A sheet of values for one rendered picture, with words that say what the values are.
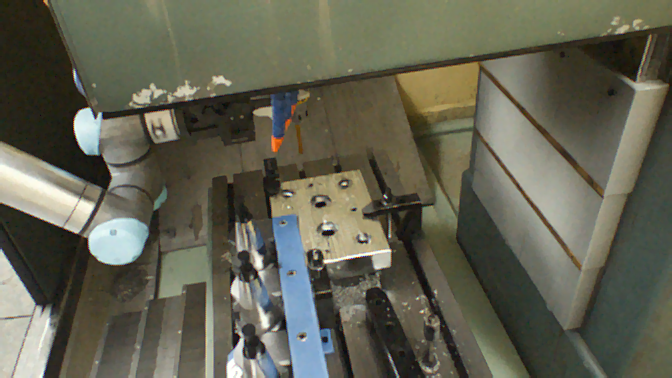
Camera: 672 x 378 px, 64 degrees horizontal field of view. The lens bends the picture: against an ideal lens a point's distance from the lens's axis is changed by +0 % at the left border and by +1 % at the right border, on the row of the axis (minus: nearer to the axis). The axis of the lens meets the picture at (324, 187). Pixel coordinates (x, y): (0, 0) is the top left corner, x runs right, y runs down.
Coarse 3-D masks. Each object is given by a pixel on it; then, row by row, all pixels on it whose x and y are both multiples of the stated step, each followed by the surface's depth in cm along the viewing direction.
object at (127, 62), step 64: (64, 0) 43; (128, 0) 44; (192, 0) 45; (256, 0) 45; (320, 0) 46; (384, 0) 47; (448, 0) 48; (512, 0) 49; (576, 0) 50; (640, 0) 52; (128, 64) 47; (192, 64) 48; (256, 64) 49; (320, 64) 50; (384, 64) 51; (448, 64) 53
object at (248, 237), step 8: (240, 224) 74; (248, 224) 74; (256, 224) 76; (240, 232) 74; (248, 232) 74; (256, 232) 75; (240, 240) 75; (248, 240) 75; (256, 240) 76; (240, 248) 76; (248, 248) 76; (256, 248) 76; (264, 248) 78; (256, 256) 77; (264, 256) 78
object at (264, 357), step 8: (264, 344) 58; (264, 352) 57; (248, 360) 56; (256, 360) 56; (264, 360) 57; (272, 360) 59; (248, 368) 57; (256, 368) 57; (264, 368) 57; (272, 368) 59; (248, 376) 58; (256, 376) 57; (264, 376) 58; (272, 376) 59; (280, 376) 61
